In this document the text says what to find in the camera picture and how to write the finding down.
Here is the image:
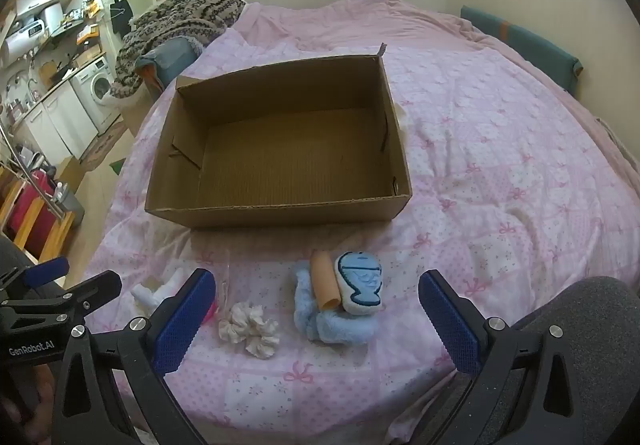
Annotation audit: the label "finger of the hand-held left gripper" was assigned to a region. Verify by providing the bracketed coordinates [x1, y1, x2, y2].
[59, 271, 122, 314]
[24, 257, 69, 289]

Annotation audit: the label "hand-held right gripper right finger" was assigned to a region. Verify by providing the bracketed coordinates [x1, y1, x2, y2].
[418, 269, 583, 445]

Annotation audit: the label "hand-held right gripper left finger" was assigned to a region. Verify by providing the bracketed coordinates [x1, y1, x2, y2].
[50, 268, 217, 445]

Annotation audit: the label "white socks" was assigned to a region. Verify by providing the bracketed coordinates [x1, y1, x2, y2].
[131, 270, 188, 313]

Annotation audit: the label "white scrunchie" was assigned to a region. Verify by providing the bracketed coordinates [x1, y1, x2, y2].
[218, 302, 280, 360]

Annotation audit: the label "blue and white plush toy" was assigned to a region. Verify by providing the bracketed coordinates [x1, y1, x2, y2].
[334, 251, 387, 316]

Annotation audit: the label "light blue fluffy cloth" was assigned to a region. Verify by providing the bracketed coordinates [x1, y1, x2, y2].
[291, 259, 383, 343]

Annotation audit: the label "brown cardboard box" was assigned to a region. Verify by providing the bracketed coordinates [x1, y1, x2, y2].
[145, 42, 413, 229]

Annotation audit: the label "person's left hand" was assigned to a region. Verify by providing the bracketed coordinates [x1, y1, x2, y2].
[0, 367, 55, 445]

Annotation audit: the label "clear plastic packet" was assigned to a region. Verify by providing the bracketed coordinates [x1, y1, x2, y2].
[212, 250, 236, 326]

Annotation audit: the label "grey bin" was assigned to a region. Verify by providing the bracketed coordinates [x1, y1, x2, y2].
[52, 185, 86, 228]

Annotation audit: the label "red suitcase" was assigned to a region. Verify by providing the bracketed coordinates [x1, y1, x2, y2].
[10, 169, 56, 251]

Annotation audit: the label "metal drying rack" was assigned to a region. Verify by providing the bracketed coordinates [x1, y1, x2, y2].
[0, 125, 66, 216]

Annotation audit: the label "white kitchen base cabinets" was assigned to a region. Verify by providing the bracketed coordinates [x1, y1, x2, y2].
[22, 85, 101, 166]

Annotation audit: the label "person's grey-clothed leg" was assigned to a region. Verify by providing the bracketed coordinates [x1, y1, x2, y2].
[430, 276, 640, 445]

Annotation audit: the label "pink patterned duvet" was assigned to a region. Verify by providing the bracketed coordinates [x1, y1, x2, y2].
[82, 0, 640, 445]

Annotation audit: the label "white washing machine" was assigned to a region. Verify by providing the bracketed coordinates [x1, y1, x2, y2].
[70, 56, 121, 133]

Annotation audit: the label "blue-grey pillow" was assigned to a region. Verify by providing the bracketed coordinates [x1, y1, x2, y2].
[136, 36, 201, 93]

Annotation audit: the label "black hanging cloth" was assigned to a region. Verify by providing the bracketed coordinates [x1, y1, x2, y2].
[110, 0, 132, 33]

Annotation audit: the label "patterned knit blanket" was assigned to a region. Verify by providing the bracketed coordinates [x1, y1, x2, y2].
[107, 0, 248, 100]

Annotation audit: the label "teal cushion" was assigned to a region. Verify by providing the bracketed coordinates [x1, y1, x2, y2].
[460, 5, 585, 93]

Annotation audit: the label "wooden frame rack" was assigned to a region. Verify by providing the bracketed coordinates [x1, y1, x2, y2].
[0, 165, 76, 261]

